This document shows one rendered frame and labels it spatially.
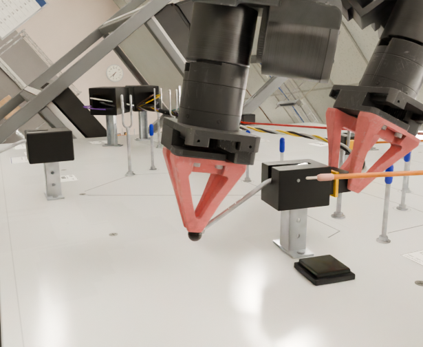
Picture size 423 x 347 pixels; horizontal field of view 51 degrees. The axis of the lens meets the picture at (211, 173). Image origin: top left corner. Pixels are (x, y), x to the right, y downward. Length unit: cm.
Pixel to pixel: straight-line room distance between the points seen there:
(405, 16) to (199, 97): 22
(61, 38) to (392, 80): 762
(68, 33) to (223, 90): 764
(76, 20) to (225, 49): 768
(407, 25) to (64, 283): 40
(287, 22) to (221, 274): 22
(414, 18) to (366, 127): 12
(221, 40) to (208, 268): 21
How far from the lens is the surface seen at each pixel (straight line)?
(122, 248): 48
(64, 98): 138
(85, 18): 807
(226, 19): 38
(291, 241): 46
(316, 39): 37
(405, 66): 47
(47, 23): 800
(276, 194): 42
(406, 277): 44
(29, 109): 131
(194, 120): 38
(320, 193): 44
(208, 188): 42
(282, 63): 38
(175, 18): 149
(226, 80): 38
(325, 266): 42
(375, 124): 44
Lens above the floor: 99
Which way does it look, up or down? 11 degrees up
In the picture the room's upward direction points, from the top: 46 degrees clockwise
